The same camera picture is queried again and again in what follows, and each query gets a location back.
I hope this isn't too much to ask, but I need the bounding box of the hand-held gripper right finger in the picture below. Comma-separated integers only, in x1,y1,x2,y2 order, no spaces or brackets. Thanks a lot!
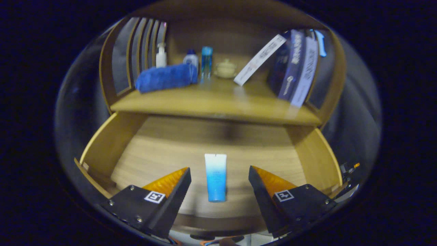
248,165,338,238

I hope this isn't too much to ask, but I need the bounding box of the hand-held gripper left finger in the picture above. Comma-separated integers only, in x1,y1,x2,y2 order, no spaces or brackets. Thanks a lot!
100,167,192,239

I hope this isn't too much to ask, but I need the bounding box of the blue and white tube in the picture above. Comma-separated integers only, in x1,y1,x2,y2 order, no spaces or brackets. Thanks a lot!
204,153,227,203

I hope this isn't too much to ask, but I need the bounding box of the wooden drawer with black knob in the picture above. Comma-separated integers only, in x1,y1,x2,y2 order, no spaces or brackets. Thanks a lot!
74,111,343,236

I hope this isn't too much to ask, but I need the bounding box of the wooden countertop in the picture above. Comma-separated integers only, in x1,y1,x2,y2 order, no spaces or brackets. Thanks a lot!
110,73,322,127

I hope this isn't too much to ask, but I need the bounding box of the wooden cabinet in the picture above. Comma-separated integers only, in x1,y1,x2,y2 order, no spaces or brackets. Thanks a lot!
73,0,347,236

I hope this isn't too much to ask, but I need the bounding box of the orange and black device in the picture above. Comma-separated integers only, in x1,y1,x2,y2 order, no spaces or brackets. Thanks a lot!
340,162,361,176

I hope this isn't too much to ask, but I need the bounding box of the rolled blue towel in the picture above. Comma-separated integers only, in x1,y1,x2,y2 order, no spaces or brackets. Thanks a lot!
135,63,199,94

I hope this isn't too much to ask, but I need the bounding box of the pale grey-blue book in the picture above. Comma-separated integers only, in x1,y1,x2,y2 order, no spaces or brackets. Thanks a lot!
290,34,319,108

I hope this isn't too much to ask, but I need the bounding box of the dark blue book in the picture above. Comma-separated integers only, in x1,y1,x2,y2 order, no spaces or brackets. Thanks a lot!
268,29,305,100

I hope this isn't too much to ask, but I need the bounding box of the beige lidded ceramic cup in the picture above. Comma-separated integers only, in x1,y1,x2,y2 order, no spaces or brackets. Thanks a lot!
215,58,237,79

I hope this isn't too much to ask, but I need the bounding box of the white book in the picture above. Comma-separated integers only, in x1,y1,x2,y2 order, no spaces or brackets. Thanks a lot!
234,34,287,86

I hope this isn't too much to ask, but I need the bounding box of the clear blue bottle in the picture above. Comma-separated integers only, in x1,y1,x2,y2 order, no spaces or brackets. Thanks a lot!
200,46,213,82

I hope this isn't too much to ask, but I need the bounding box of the white pump bottle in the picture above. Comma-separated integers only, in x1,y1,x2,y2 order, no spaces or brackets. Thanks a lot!
156,42,168,68

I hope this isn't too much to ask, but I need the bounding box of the white bottle with blue cap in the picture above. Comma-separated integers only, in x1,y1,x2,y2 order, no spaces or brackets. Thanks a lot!
183,49,199,69

